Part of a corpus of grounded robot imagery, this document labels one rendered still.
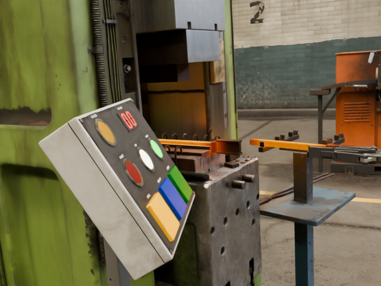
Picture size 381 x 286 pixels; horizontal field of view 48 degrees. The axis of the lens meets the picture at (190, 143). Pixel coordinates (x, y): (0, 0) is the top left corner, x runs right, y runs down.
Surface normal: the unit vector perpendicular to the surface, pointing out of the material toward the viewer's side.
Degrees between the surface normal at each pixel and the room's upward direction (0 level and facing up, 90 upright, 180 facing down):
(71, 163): 90
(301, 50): 89
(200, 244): 90
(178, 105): 90
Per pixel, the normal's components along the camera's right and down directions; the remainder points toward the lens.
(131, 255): -0.12, 0.19
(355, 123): -0.41, 0.20
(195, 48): 0.85, 0.05
